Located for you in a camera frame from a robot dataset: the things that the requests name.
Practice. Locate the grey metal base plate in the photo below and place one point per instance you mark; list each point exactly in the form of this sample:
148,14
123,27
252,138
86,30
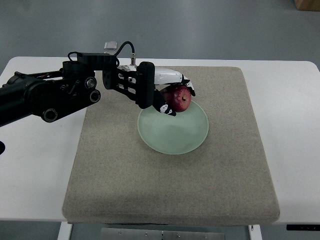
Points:
144,234

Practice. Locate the red apple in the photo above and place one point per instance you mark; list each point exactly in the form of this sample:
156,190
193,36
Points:
178,97

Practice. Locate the black table control panel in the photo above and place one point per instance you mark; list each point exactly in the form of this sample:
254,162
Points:
303,227

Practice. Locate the white table leg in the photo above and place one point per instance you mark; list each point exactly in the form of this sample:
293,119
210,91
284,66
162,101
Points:
65,231

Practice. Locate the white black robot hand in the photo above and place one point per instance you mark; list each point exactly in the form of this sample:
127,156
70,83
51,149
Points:
167,77

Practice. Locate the pale green plate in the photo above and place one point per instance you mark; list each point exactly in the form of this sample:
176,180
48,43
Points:
173,135

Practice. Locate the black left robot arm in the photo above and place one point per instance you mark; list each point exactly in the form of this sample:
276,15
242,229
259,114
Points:
54,95

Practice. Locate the beige fabric cushion mat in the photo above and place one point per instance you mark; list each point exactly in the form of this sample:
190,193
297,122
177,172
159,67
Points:
205,166

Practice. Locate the cardboard box corner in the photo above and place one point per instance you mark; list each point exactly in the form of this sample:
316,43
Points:
307,5

